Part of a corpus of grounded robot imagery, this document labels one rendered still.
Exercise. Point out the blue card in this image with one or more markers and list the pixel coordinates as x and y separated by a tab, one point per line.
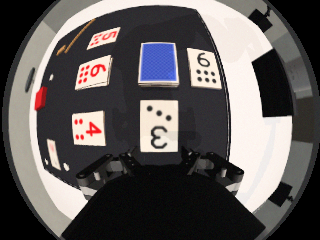
158	63

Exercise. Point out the red rectangular block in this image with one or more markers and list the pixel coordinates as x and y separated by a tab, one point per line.
40	98

